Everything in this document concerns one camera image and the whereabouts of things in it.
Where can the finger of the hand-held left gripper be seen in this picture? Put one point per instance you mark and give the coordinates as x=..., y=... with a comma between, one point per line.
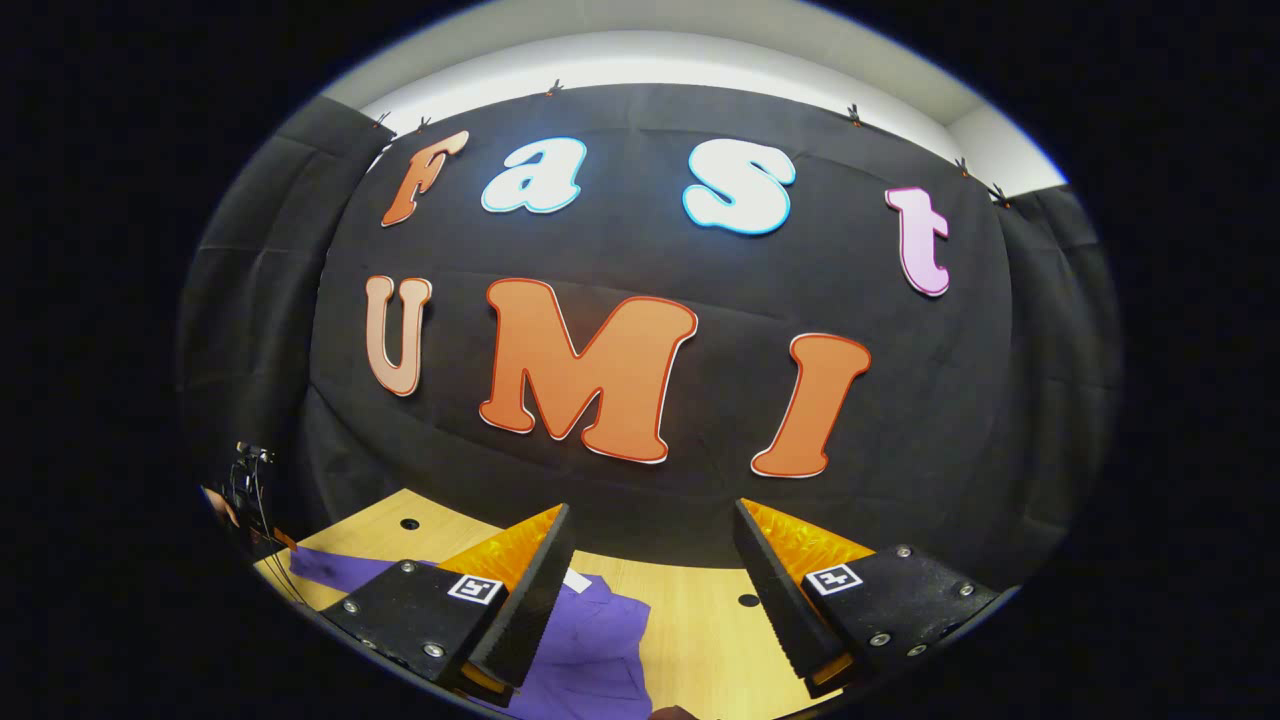
x=283, y=541

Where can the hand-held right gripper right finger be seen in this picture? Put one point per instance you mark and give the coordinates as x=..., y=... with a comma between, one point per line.
x=775, y=600

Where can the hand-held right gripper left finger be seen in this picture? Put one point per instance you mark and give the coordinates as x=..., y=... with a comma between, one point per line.
x=535, y=600

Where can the purple shirt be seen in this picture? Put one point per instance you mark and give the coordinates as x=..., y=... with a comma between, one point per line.
x=600, y=640

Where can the black backdrop cloth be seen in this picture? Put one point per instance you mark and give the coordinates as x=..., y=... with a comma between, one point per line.
x=950, y=450

